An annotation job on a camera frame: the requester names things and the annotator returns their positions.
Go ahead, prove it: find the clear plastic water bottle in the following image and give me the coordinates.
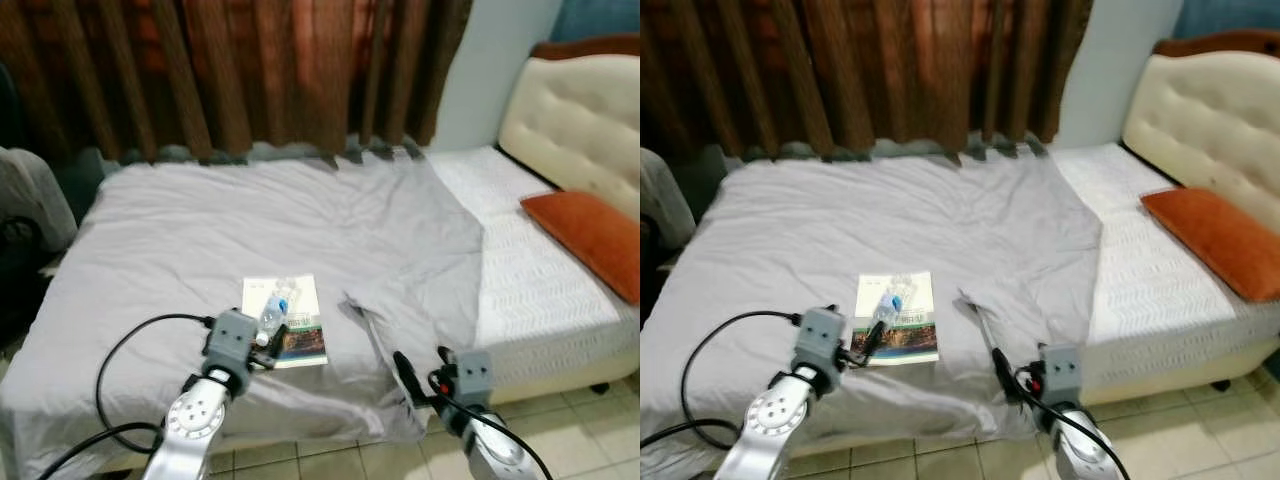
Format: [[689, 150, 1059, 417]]
[[255, 278, 299, 347], [870, 275, 917, 332]]

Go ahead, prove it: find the white book with photo cover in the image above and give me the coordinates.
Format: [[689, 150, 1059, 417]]
[[241, 274, 330, 370], [851, 271, 942, 367]]

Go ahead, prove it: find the white patterned mattress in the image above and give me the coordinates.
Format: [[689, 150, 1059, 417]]
[[425, 145, 641, 351], [1050, 142, 1280, 351]]

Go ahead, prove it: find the cream bed base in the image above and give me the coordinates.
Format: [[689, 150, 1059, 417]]
[[488, 325, 641, 407], [1080, 322, 1280, 407]]

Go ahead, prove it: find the grey blanket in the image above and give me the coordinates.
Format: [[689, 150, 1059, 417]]
[[640, 150, 1107, 473], [0, 150, 491, 477]]

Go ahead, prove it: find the orange pillow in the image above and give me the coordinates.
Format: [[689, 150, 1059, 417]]
[[519, 190, 641, 307], [1139, 186, 1280, 304]]

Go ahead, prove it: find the grey clothes pile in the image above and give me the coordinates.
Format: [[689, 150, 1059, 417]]
[[0, 145, 80, 257], [640, 147, 670, 243]]

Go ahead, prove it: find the brown curtain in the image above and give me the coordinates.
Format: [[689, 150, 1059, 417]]
[[0, 0, 473, 167], [640, 0, 1097, 167]]

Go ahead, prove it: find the cream tufted headboard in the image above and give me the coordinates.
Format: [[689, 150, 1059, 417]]
[[497, 54, 641, 223], [1121, 50, 1280, 213]]

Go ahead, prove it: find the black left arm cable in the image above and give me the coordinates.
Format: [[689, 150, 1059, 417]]
[[35, 312, 217, 480], [640, 309, 807, 453]]

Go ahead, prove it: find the brown wooden headboard frame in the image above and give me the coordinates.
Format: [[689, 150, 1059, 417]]
[[530, 34, 641, 62], [1154, 29, 1280, 60]]

